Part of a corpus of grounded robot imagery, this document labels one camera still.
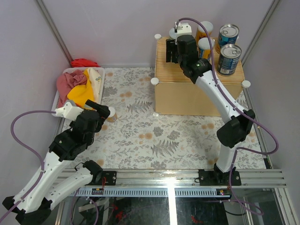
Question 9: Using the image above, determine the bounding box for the blue mixed bean can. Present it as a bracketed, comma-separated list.
[197, 37, 211, 61]

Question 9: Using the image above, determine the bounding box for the yellow can white lid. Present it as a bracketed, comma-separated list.
[106, 107, 118, 122]

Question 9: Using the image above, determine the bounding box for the yellow cloth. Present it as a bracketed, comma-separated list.
[67, 69, 95, 108]

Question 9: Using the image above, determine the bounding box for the orange can clear lid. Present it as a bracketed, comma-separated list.
[169, 28, 178, 40]

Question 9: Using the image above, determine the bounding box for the dark blue soup can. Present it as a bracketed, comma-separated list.
[217, 44, 242, 76]

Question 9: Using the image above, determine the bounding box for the red cloth behind basket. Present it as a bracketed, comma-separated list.
[71, 58, 100, 68]

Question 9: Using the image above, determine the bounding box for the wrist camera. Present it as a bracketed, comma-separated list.
[174, 22, 192, 39]
[53, 100, 83, 121]

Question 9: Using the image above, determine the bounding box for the wooden box counter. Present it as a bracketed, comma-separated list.
[151, 37, 244, 116]

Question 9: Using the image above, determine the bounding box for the white plastic basket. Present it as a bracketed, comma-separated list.
[53, 67, 105, 110]

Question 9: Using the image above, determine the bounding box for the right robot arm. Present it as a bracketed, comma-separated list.
[166, 35, 255, 185]

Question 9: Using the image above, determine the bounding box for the aluminium rail frame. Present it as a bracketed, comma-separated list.
[46, 168, 287, 199]

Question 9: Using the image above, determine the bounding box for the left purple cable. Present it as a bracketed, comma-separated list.
[0, 110, 58, 218]

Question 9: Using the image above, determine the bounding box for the pink cloth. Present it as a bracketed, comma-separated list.
[56, 69, 87, 108]

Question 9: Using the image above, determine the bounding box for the light blue Progresso soup can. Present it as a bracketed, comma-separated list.
[216, 24, 240, 53]

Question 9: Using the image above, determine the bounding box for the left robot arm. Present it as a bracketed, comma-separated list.
[2, 100, 116, 225]

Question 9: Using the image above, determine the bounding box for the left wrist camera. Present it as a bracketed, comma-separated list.
[53, 100, 83, 121]

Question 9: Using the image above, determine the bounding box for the cream patterned cloth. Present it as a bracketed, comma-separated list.
[87, 67, 105, 102]

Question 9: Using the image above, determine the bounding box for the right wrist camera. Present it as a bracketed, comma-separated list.
[174, 22, 192, 39]

